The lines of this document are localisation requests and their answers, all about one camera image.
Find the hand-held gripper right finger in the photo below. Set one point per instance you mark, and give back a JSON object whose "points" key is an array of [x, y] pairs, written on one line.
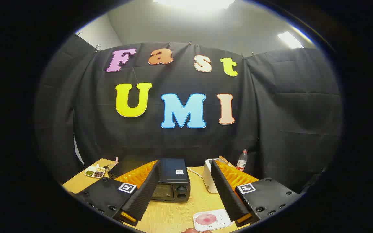
{"points": [[227, 194]]}

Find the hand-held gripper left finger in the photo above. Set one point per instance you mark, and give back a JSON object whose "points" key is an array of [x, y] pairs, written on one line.
{"points": [[147, 191]]}

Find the white square plate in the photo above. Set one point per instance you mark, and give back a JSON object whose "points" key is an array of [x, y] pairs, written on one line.
{"points": [[220, 220]]}

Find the pink round ham slice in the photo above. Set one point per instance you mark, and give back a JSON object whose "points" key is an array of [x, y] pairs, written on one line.
{"points": [[206, 219]]}

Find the black toaster oven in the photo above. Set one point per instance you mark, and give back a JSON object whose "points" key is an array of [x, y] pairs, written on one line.
{"points": [[173, 168]]}

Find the white bread toaster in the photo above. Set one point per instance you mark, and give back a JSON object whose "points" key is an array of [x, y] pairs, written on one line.
{"points": [[207, 178]]}

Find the brown bread slice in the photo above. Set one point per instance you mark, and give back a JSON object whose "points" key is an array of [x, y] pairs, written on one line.
{"points": [[222, 159]]}

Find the clear plastic water bottle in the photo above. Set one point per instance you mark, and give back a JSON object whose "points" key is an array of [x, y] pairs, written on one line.
{"points": [[242, 161]]}

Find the white divided snack dish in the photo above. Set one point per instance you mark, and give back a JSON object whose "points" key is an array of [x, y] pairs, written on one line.
{"points": [[95, 171]]}

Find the ceiling light panel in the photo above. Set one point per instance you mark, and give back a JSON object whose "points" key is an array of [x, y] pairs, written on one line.
{"points": [[290, 39], [193, 3]]}

